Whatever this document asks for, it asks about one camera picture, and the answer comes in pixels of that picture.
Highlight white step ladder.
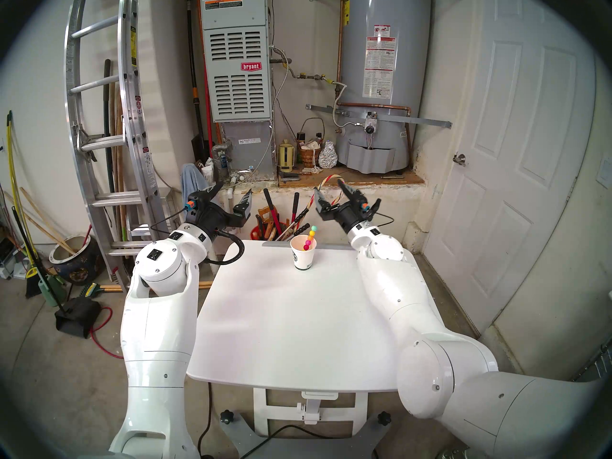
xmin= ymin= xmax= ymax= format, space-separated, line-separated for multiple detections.
xmin=122 ymin=188 xmax=187 ymax=279

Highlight foil wrapped bundle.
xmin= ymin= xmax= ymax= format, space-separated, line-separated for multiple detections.
xmin=318 ymin=142 xmax=339 ymax=170

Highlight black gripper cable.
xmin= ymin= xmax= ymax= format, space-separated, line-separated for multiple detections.
xmin=368 ymin=198 xmax=396 ymax=227
xmin=150 ymin=208 xmax=243 ymax=266

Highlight straight copper pipe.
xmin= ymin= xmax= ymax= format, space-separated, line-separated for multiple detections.
xmin=337 ymin=0 xmax=352 ymax=83

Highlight white table pedestal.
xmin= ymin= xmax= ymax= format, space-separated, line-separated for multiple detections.
xmin=252 ymin=388 xmax=370 ymax=438

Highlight flexible metal conduit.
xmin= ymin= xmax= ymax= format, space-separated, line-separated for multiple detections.
xmin=229 ymin=46 xmax=291 ymax=182

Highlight wooden stick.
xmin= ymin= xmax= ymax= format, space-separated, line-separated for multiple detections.
xmin=18 ymin=186 xmax=77 ymax=255

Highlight dark ceramic pot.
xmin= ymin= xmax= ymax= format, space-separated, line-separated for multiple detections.
xmin=49 ymin=234 xmax=104 ymax=286

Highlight red floor cable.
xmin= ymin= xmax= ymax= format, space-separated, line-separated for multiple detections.
xmin=88 ymin=306 xmax=126 ymax=361

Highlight black power cable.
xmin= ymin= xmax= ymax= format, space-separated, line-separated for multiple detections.
xmin=251 ymin=424 xmax=347 ymax=459
xmin=200 ymin=382 xmax=214 ymax=439

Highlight white pvc pipe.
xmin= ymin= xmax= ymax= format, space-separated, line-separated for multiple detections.
xmin=225 ymin=169 xmax=254 ymax=201

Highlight white panel door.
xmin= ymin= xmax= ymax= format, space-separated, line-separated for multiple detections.
xmin=423 ymin=0 xmax=598 ymax=334

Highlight wooden platform board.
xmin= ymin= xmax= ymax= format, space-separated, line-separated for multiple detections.
xmin=277 ymin=165 xmax=426 ymax=189

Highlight wicker basket with handle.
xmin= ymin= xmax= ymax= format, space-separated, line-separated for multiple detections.
xmin=297 ymin=118 xmax=326 ymax=170

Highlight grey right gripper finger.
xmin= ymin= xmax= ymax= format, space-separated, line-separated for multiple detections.
xmin=337 ymin=177 xmax=359 ymax=206
xmin=313 ymin=187 xmax=336 ymax=220

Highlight green watering can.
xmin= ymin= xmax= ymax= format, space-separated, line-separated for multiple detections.
xmin=38 ymin=272 xmax=68 ymax=307

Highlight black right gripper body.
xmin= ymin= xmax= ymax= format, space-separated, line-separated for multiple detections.
xmin=330 ymin=197 xmax=382 ymax=235

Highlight wooden long tool handle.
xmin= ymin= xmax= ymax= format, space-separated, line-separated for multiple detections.
xmin=114 ymin=76 xmax=128 ymax=239

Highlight black shovel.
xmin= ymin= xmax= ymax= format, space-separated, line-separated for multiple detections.
xmin=186 ymin=0 xmax=209 ymax=166

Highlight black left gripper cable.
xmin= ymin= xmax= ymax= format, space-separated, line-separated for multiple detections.
xmin=150 ymin=208 xmax=243 ymax=266

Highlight red long tool handle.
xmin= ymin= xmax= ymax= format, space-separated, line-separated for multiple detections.
xmin=203 ymin=56 xmax=215 ymax=153

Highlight grey table base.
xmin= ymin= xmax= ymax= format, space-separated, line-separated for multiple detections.
xmin=219 ymin=409 xmax=393 ymax=459

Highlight black long handled dustpan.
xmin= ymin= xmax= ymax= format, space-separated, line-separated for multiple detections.
xmin=12 ymin=207 xmax=103 ymax=339

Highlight gas pipe with yellow valves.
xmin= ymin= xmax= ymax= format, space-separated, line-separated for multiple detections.
xmin=269 ymin=44 xmax=346 ymax=87

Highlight chrome wire rack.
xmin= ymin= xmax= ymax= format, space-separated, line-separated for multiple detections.
xmin=569 ymin=339 xmax=612 ymax=382

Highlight aluminium extension ladder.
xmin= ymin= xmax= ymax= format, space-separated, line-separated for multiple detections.
xmin=64 ymin=0 xmax=180 ymax=311

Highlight yellow handled broom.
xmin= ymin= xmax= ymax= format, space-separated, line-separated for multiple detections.
xmin=5 ymin=110 xmax=44 ymax=299

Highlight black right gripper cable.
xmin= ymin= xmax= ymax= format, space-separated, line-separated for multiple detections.
xmin=368 ymin=198 xmax=396 ymax=227

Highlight black handled pruner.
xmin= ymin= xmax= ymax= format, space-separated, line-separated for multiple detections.
xmin=286 ymin=207 xmax=311 ymax=239

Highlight orange handled hand saw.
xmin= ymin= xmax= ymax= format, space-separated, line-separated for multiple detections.
xmin=253 ymin=206 xmax=273 ymax=240

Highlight blue grey towel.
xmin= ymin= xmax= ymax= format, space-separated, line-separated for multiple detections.
xmin=180 ymin=163 xmax=219 ymax=210

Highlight orange tool bucket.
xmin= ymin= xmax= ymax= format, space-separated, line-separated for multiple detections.
xmin=250 ymin=225 xmax=287 ymax=242

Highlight white Starbucks paper cup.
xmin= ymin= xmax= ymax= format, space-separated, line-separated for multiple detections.
xmin=290 ymin=235 xmax=317 ymax=271

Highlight red bolt cutter black grips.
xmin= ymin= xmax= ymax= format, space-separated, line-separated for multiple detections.
xmin=263 ymin=188 xmax=300 ymax=239

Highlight grey water heater tank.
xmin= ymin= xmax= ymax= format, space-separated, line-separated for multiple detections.
xmin=335 ymin=0 xmax=433 ymax=175

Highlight grey Bryant furnace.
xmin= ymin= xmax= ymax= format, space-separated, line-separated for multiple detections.
xmin=198 ymin=0 xmax=279 ymax=182

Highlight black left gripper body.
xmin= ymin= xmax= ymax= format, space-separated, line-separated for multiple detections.
xmin=184 ymin=191 xmax=236 ymax=237

